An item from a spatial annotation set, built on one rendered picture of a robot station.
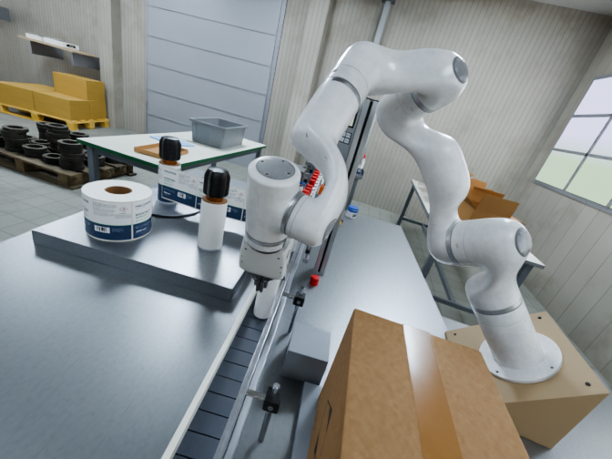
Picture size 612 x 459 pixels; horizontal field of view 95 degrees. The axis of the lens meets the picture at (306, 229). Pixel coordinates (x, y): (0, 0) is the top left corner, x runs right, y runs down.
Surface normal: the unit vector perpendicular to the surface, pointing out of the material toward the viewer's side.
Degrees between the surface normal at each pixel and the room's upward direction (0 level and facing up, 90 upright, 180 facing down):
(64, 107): 90
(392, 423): 0
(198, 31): 90
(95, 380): 0
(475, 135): 90
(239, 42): 90
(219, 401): 0
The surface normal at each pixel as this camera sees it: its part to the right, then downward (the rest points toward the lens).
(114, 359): 0.24, -0.88
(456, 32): -0.25, 0.35
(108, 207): 0.21, 0.46
